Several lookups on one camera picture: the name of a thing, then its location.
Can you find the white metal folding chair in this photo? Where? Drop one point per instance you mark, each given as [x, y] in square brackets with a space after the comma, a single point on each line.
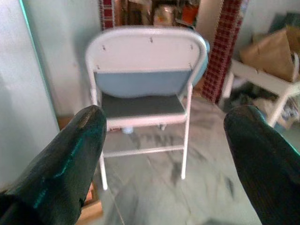
[145, 49]

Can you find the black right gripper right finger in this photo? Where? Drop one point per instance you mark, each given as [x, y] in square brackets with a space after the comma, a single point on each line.
[269, 168]

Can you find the dark clothes pile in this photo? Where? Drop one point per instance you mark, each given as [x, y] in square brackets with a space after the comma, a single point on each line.
[243, 98]

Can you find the orange container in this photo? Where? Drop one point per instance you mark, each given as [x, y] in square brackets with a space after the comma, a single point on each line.
[189, 12]

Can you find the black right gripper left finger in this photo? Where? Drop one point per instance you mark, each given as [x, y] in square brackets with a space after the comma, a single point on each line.
[58, 168]

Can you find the golden metal pot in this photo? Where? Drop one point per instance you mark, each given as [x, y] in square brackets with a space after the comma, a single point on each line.
[165, 14]

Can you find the white plastic bench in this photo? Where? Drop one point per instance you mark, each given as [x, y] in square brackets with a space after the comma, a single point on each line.
[253, 72]

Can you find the red checkered curtain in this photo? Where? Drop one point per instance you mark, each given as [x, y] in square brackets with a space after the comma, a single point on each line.
[106, 14]
[220, 58]

